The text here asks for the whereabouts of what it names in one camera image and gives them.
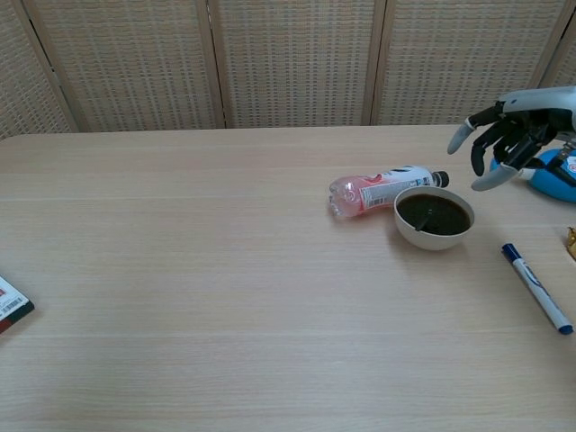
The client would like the blue whiteboard marker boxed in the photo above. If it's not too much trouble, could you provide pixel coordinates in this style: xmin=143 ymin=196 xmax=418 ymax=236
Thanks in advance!
xmin=501 ymin=243 xmax=575 ymax=336

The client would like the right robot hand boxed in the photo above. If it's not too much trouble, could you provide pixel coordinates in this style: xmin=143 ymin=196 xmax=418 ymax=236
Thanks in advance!
xmin=446 ymin=85 xmax=576 ymax=192

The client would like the printed card box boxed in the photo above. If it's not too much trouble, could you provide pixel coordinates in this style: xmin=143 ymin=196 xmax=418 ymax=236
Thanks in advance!
xmin=0 ymin=274 xmax=36 ymax=337

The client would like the woven folding screen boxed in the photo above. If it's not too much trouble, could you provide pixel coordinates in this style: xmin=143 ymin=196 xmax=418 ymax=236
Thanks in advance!
xmin=0 ymin=0 xmax=576 ymax=140

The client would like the black plastic spoon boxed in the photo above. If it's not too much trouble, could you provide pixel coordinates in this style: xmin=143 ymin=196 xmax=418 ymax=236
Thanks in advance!
xmin=415 ymin=208 xmax=436 ymax=233

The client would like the blue pump soap bottle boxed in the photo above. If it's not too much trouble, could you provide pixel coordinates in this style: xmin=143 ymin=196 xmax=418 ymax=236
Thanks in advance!
xmin=489 ymin=148 xmax=576 ymax=203

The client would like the pink drink bottle black cap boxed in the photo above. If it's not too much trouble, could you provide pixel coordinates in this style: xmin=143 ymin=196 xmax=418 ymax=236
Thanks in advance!
xmin=328 ymin=165 xmax=451 ymax=221

